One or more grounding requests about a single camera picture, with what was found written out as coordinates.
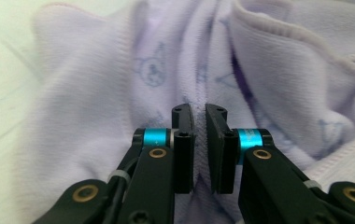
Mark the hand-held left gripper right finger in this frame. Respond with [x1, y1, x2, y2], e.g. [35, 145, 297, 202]
[205, 103, 334, 224]

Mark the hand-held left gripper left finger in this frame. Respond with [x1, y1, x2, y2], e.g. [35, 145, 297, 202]
[108, 103, 196, 224]

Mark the lilac printed towel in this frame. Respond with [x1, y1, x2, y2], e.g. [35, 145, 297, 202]
[16, 0, 355, 224]

